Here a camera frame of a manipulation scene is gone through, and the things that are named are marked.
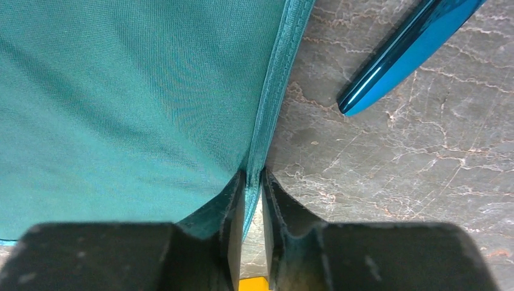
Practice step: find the yellow small cube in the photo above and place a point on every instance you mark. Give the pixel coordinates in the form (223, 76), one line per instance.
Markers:
(254, 284)

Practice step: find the teal cloth napkin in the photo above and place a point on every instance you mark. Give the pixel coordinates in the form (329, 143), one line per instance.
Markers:
(137, 110)

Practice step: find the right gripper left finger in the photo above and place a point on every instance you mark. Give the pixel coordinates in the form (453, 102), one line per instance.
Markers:
(206, 245)

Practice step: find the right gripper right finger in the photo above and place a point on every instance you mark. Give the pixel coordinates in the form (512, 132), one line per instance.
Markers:
(296, 258)

